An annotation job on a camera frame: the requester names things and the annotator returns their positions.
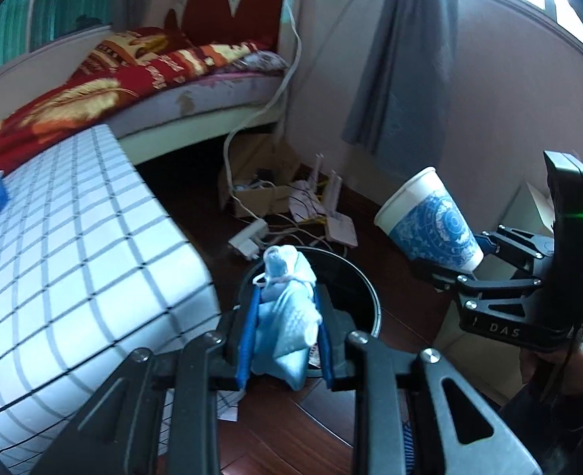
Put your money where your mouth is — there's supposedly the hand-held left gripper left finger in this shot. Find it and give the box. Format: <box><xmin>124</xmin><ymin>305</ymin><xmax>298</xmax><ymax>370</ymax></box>
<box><xmin>27</xmin><ymin>287</ymin><xmax>263</xmax><ymax>475</ymax></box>

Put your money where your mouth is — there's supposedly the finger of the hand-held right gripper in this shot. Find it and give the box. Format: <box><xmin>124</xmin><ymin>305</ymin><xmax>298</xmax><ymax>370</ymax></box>
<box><xmin>474</xmin><ymin>224</ymin><xmax>556</xmax><ymax>264</ymax></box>
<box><xmin>410</xmin><ymin>256</ymin><xmax>546</xmax><ymax>304</ymax></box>

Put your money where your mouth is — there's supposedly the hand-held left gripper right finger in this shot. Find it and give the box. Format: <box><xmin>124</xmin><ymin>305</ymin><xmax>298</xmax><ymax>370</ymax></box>
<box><xmin>314</xmin><ymin>289</ymin><xmax>545</xmax><ymax>475</ymax></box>

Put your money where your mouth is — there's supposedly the blue face mask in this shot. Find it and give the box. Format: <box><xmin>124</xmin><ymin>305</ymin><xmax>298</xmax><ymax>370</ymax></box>
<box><xmin>251</xmin><ymin>245</ymin><xmax>323</xmax><ymax>391</ymax></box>

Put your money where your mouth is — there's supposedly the black round bin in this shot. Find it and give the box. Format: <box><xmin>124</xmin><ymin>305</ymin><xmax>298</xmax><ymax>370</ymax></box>
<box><xmin>238</xmin><ymin>246</ymin><xmax>382</xmax><ymax>382</ymax></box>

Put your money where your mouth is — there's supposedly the white paper scrap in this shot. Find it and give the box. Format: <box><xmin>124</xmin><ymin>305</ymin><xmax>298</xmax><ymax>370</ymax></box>
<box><xmin>216</xmin><ymin>390</ymin><xmax>246</xmax><ymax>422</ymax></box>

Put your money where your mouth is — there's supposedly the white power strip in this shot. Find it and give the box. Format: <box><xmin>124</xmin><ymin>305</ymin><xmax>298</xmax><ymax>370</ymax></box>
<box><xmin>228</xmin><ymin>218</ymin><xmax>271</xmax><ymax>261</ymax></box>

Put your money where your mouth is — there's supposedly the white router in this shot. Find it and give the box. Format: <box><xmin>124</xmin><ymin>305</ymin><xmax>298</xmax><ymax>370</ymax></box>
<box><xmin>289</xmin><ymin>155</ymin><xmax>325</xmax><ymax>222</ymax></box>
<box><xmin>321</xmin><ymin>169</ymin><xmax>360</xmax><ymax>249</ymax></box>

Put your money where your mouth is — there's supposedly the open cardboard box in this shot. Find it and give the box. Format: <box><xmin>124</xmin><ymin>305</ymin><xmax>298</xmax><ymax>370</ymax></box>
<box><xmin>217</xmin><ymin>133</ymin><xmax>305</xmax><ymax>219</ymax></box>

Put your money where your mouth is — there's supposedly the white checked table cover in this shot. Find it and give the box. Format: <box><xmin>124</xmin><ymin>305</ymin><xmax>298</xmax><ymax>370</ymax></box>
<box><xmin>0</xmin><ymin>123</ymin><xmax>223</xmax><ymax>473</ymax></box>

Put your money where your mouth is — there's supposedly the grey hanging curtain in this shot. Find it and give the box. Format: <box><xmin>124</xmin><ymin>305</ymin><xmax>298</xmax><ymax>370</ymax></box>
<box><xmin>341</xmin><ymin>0</ymin><xmax>459</xmax><ymax>180</ymax></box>

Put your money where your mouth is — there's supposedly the grey purple mattress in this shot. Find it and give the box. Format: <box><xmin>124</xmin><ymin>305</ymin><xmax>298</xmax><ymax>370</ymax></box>
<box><xmin>108</xmin><ymin>66</ymin><xmax>288</xmax><ymax>130</ymax></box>

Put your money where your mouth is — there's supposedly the grey fuzzy pillow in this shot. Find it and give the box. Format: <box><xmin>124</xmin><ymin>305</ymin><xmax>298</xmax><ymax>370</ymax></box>
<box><xmin>232</xmin><ymin>51</ymin><xmax>290</xmax><ymax>73</ymax></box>

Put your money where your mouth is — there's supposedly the red gold printed blanket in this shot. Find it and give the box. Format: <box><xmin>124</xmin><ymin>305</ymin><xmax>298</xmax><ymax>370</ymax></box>
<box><xmin>0</xmin><ymin>27</ymin><xmax>272</xmax><ymax>179</ymax></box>

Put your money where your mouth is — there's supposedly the window with green curtain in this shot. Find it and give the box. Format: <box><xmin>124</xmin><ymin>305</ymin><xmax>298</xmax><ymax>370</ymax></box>
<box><xmin>0</xmin><ymin>0</ymin><xmax>124</xmax><ymax>83</ymax></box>

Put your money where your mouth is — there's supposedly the white bed frame red headboard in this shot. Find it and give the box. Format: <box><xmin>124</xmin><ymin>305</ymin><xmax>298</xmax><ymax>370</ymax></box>
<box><xmin>0</xmin><ymin>0</ymin><xmax>303</xmax><ymax>165</ymax></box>

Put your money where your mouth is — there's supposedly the white hanging cable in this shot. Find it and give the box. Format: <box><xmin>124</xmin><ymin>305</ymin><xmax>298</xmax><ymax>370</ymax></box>
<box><xmin>222</xmin><ymin>0</ymin><xmax>303</xmax><ymax>224</ymax></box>

